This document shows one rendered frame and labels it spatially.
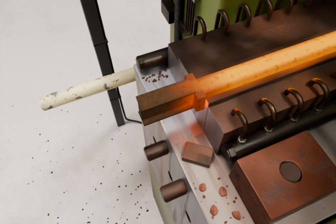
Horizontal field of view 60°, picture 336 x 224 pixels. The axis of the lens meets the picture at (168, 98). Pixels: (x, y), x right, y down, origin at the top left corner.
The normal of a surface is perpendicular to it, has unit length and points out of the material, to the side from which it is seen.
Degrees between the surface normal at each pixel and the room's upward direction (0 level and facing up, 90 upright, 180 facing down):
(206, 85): 0
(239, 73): 0
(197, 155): 0
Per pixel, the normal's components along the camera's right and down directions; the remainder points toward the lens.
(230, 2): 0.39, 0.76
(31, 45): 0.00, -0.56
